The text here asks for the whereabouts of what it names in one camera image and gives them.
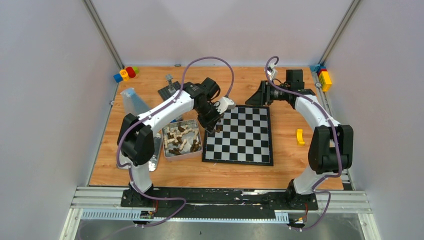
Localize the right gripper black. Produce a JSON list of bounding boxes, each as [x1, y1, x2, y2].
[[245, 80, 290, 107]]

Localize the dark brown chess pawn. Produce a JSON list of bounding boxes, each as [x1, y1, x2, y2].
[[215, 125, 223, 133]]

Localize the folding chess board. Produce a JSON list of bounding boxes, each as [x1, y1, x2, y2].
[[202, 105, 274, 167]]

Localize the silver tin lid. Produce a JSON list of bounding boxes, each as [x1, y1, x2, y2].
[[116, 133, 163, 172]]

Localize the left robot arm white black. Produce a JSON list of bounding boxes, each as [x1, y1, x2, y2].
[[116, 77, 227, 207]]

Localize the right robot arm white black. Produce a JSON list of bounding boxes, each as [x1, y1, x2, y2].
[[245, 67, 354, 209]]

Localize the pink tin box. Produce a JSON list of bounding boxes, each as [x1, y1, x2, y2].
[[161, 119, 203, 162]]

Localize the grey lego baseplate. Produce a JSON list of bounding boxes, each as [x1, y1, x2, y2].
[[157, 74, 181, 101]]

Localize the yellow plastic block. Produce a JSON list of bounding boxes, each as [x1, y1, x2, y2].
[[296, 128, 306, 146]]

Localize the stacked coloured bricks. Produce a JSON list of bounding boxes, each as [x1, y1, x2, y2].
[[309, 64, 333, 92]]

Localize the coloured toy blocks cluster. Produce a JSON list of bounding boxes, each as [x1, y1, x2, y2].
[[113, 66, 140, 83]]

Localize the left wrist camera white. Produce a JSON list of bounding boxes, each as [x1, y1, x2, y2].
[[217, 96, 236, 114]]

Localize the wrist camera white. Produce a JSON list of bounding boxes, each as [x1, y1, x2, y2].
[[265, 63, 278, 82], [217, 96, 236, 114]]

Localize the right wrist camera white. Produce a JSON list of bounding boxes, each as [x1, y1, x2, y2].
[[265, 63, 278, 82]]

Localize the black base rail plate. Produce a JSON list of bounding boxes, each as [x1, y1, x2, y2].
[[120, 187, 318, 219]]

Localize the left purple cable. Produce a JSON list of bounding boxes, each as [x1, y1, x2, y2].
[[112, 56, 235, 229]]

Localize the aluminium frame rail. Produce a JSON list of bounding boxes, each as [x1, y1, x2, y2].
[[68, 186, 381, 240]]

